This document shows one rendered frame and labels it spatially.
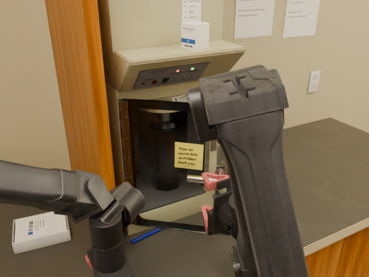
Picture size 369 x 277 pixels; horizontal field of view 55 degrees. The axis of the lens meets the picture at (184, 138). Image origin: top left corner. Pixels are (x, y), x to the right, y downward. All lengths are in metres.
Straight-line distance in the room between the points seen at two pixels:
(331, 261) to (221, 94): 1.11
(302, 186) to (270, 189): 1.10
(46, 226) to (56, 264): 0.14
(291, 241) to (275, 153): 0.08
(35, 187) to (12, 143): 0.82
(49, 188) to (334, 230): 0.92
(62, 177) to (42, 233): 0.58
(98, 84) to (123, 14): 0.19
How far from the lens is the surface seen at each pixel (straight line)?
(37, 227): 1.20
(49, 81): 1.34
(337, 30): 2.06
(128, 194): 0.70
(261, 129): 0.34
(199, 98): 0.41
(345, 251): 1.44
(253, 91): 0.34
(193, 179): 0.91
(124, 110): 0.93
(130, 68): 0.82
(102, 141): 0.86
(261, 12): 1.68
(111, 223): 0.64
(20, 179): 0.57
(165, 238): 1.14
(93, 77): 0.81
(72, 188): 0.61
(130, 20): 0.91
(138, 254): 1.09
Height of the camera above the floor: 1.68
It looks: 25 degrees down
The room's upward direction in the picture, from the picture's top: straight up
